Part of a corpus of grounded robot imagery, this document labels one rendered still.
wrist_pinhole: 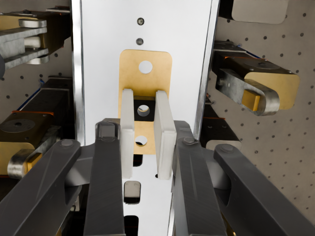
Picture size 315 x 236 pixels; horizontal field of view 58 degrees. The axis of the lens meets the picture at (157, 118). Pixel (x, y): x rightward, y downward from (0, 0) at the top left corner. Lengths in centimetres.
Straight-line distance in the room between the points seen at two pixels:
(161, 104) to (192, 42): 30
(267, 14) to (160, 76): 34
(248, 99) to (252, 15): 16
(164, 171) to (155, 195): 43
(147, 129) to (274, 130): 74
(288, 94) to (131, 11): 27
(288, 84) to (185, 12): 19
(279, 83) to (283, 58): 39
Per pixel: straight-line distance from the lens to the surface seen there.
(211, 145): 55
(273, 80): 47
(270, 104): 40
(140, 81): 21
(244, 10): 51
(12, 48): 37
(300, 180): 108
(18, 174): 45
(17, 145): 47
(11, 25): 44
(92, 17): 46
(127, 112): 16
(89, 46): 47
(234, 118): 87
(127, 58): 21
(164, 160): 15
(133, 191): 59
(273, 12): 52
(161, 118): 16
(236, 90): 45
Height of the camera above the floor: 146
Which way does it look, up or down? 67 degrees down
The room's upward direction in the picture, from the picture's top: 170 degrees clockwise
